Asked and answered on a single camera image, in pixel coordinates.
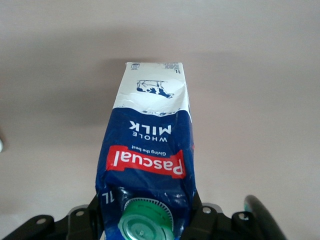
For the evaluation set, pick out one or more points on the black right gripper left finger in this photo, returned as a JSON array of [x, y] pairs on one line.
[[83, 222]]

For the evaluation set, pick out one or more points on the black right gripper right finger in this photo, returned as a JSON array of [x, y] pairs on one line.
[[205, 222]]

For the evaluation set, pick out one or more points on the blue white milk carton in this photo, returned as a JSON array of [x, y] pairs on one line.
[[147, 140]]

